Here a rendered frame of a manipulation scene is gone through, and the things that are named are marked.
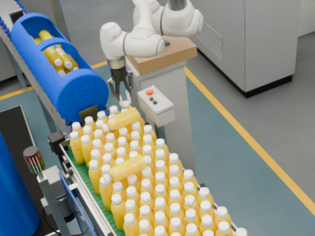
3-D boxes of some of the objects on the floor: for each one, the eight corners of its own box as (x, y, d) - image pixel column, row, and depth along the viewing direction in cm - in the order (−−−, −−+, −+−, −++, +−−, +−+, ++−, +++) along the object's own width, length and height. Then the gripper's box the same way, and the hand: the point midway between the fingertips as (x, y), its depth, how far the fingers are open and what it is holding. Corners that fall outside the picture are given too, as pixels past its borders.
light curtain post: (85, 98, 418) (29, -98, 309) (87, 101, 414) (32, -97, 305) (79, 100, 417) (20, -96, 308) (81, 103, 412) (23, -94, 303)
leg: (61, 143, 375) (39, 81, 335) (63, 146, 371) (41, 84, 331) (55, 145, 373) (32, 84, 333) (57, 150, 369) (34, 88, 329)
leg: (27, 87, 444) (5, 30, 404) (28, 90, 440) (7, 33, 400) (21, 89, 442) (-1, 33, 402) (23, 92, 438) (0, 35, 398)
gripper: (129, 55, 218) (136, 94, 234) (98, 67, 213) (107, 106, 229) (136, 62, 213) (143, 101, 228) (104, 75, 208) (114, 114, 223)
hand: (124, 99), depth 226 cm, fingers closed on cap, 4 cm apart
